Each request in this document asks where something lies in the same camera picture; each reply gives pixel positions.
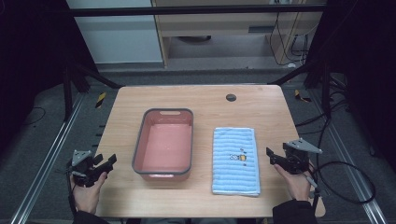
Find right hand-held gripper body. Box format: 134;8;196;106
280;137;323;175

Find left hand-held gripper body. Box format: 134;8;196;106
66;149;106;189

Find blue striped towel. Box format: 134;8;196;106
211;126;262;198

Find pink basin with grey rim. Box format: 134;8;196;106
131;107;195;183

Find person's right hand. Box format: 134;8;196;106
273;161;313;203

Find person's left hand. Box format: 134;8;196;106
70;172;108;215

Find yellow black floor tape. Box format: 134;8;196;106
94;91;107;109
293;89;313;104

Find black metal stand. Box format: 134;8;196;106
266;58;333;119
61;55;125;123

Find dark curtain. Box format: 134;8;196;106
0;0;98;157
305;0;396;174

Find white cabinet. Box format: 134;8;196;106
65;0;164;65

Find light wooden desk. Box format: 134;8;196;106
150;0;328;69

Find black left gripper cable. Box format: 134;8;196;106
65;172;78;217

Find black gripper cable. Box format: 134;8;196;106
306;161;376;216
65;172;78;217

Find aluminium floor rail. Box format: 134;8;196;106
310;89;389;224
8;92;86;224

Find black floor cables bundle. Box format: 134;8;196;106
293;74;356;162

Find black floor cable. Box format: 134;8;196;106
21;105;47;127

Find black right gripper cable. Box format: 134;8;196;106
306;161;376;216

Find black cables under desk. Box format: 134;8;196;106
268;11;310;67

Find black horizontal frame bar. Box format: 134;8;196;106
66;4;327;18

